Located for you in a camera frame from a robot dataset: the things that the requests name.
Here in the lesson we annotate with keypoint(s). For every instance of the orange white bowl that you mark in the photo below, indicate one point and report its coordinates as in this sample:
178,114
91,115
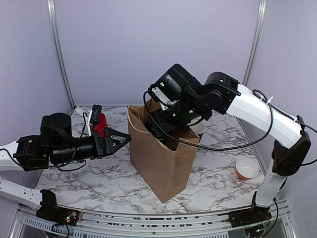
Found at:
246,168

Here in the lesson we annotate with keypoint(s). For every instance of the brown paper bag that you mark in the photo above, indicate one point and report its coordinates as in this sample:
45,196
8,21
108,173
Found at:
164,166

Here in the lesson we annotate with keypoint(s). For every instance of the left aluminium frame post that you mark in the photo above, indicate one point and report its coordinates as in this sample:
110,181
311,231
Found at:
58,51

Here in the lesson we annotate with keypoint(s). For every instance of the red cylindrical holder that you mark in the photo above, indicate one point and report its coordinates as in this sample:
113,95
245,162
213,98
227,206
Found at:
101,125

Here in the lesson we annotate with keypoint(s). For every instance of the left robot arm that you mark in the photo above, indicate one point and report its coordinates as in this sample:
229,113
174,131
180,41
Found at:
55,147

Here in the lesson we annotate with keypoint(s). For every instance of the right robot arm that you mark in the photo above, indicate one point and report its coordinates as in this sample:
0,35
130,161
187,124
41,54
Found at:
184,101

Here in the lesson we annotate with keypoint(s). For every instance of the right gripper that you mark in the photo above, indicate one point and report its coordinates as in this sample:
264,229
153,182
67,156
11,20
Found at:
161,125

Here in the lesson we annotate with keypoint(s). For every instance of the front aluminium rail base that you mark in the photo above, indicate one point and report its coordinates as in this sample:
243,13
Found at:
217,224

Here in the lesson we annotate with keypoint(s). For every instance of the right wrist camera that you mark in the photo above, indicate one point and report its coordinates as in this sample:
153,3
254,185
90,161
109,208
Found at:
176,83

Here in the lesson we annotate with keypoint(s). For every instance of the aluminium frame post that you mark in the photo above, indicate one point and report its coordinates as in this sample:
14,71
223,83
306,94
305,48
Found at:
254,45
58,51

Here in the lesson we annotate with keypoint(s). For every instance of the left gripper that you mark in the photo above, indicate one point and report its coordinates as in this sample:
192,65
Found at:
107,141

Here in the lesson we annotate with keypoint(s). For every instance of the white wrapped straw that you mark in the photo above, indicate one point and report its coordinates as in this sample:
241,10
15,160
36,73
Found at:
80,110

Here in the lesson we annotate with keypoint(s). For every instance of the right aluminium frame post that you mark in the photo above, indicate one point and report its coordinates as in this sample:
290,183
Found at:
254,45

